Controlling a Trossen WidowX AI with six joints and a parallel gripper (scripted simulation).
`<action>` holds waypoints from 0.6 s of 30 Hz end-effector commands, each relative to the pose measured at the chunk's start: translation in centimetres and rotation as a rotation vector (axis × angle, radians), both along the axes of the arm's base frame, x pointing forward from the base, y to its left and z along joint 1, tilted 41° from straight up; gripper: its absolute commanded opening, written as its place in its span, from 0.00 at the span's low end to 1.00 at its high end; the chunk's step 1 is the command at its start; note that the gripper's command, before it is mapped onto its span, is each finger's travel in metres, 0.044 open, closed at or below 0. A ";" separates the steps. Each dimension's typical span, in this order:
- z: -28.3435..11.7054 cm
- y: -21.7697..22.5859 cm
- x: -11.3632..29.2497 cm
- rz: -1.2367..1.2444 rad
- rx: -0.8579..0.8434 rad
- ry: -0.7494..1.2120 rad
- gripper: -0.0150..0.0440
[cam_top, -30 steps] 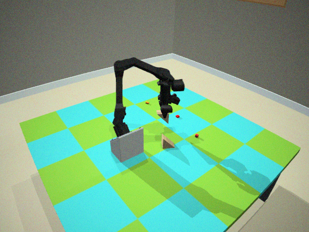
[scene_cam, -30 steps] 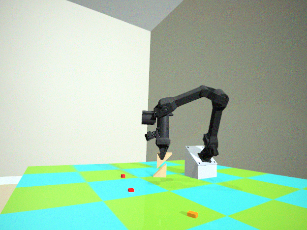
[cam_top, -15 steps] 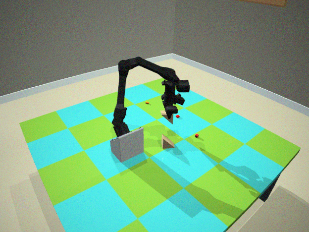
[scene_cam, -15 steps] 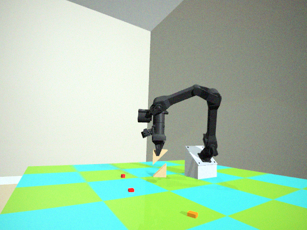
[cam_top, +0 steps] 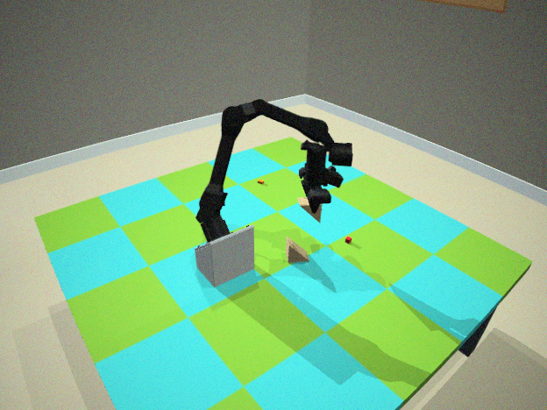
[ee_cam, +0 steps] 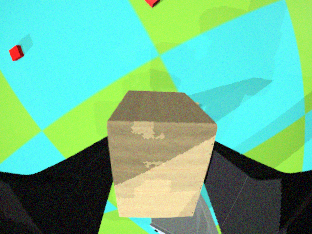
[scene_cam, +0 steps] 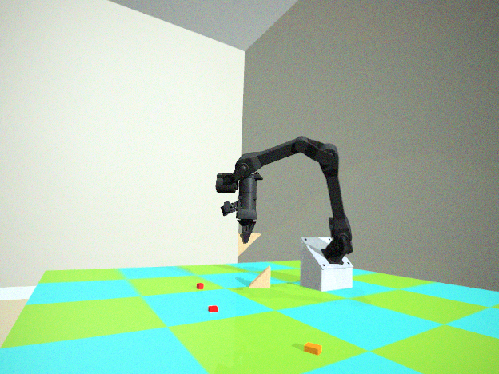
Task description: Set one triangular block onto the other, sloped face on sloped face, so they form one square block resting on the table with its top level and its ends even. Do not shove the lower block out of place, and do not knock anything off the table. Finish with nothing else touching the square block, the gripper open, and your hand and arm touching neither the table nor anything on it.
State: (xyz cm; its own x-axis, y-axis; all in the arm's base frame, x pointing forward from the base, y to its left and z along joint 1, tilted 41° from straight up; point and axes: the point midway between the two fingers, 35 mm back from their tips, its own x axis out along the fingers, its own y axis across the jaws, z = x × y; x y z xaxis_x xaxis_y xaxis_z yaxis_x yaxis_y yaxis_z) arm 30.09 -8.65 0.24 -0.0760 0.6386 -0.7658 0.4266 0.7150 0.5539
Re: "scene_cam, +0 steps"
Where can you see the tan triangular block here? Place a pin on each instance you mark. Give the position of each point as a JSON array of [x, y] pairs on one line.
[[262, 280], [242, 246]]

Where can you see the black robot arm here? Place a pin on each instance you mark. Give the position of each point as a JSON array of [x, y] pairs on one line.
[[327, 156]]

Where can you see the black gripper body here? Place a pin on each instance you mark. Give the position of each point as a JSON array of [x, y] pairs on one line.
[[248, 205]]

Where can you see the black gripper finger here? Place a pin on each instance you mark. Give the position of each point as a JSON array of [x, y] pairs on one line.
[[247, 229]]

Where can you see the orange block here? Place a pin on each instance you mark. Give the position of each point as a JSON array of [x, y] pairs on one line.
[[313, 348]]

